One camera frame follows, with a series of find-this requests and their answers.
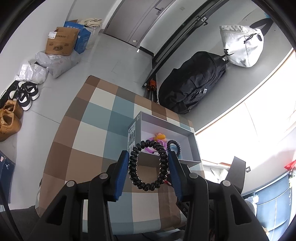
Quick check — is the black white sneaker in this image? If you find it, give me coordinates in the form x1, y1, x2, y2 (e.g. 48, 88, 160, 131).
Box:
18, 81, 40, 101
9, 90, 32, 111

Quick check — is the black spiral hair tie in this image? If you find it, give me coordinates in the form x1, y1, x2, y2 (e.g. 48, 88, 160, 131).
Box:
166, 139, 182, 152
128, 139, 169, 192

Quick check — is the purple ring bracelet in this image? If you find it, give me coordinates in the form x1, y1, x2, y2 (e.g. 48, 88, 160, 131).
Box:
142, 138, 168, 155

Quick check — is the blue cardboard box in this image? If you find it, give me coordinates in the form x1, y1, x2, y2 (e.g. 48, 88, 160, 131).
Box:
64, 21, 91, 54

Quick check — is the brown cardboard box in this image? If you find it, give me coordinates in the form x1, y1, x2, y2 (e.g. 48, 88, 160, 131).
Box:
45, 27, 79, 56

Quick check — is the beige cloth bag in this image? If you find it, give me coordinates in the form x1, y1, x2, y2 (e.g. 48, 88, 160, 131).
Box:
79, 18, 102, 28

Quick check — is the orange pink duck toy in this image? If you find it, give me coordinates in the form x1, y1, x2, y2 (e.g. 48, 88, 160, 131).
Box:
153, 133, 167, 143

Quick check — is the grey open cardboard box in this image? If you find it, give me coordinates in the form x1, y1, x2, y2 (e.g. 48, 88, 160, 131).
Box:
127, 111, 201, 167

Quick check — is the tan leather shoe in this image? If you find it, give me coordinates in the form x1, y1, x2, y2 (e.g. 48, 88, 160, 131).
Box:
0, 113, 22, 142
2, 100, 23, 119

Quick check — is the grey door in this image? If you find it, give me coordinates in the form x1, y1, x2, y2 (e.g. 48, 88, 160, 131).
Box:
103, 0, 175, 47

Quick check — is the red white round case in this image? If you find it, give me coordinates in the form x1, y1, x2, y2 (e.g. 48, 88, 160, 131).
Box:
165, 178, 173, 187

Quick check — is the black backpack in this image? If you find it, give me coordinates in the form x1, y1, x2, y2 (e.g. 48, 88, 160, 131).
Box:
158, 51, 228, 114

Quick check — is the grey plastic parcel bag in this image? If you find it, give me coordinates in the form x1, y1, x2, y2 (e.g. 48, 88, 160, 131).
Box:
35, 50, 81, 78

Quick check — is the white grey duffel bag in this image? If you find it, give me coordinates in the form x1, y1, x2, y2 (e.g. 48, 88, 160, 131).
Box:
219, 25, 264, 68

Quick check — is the black tripod stand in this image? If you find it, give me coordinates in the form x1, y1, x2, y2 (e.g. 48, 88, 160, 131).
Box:
138, 1, 227, 102

